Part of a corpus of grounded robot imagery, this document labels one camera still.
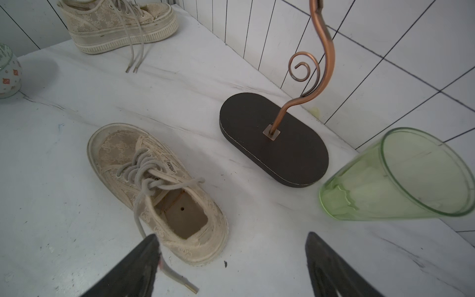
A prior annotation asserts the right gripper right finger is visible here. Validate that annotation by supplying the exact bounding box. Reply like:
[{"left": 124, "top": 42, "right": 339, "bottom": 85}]
[{"left": 305, "top": 232, "right": 382, "bottom": 297}]

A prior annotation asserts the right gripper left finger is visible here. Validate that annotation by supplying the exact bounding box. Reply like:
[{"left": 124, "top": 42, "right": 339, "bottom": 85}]
[{"left": 83, "top": 234, "right": 161, "bottom": 297}]

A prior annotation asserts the beige lace sneaker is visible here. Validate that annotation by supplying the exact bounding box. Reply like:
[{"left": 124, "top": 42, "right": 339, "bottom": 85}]
[
  {"left": 58, "top": 0, "right": 179, "bottom": 73},
  {"left": 87, "top": 123, "right": 230, "bottom": 295}
]

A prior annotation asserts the green translucent plastic cup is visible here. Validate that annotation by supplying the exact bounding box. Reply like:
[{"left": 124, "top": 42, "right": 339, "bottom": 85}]
[{"left": 319, "top": 127, "right": 475, "bottom": 221}]

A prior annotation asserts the copper wire jewelry stand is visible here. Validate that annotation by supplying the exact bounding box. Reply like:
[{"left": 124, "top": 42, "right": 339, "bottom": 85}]
[{"left": 219, "top": 1, "right": 336, "bottom": 188}]

